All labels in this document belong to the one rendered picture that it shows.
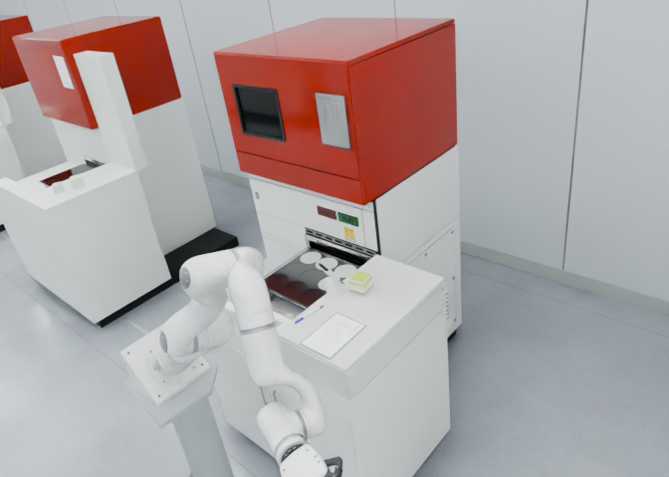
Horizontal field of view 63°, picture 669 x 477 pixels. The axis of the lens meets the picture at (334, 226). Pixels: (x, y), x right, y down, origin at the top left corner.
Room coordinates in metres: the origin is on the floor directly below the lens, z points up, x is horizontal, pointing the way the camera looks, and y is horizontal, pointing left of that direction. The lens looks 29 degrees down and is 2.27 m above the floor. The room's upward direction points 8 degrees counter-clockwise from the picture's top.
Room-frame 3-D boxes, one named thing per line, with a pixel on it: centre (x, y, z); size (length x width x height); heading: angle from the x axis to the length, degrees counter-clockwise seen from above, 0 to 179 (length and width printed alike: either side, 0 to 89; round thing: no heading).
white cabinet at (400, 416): (1.92, 0.15, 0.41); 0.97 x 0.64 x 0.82; 44
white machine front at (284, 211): (2.34, 0.11, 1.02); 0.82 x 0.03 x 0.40; 44
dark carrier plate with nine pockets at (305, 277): (2.05, 0.13, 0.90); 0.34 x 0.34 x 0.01; 44
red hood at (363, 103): (2.56, -0.11, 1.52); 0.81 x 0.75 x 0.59; 44
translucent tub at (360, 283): (1.80, -0.07, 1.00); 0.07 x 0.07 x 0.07; 53
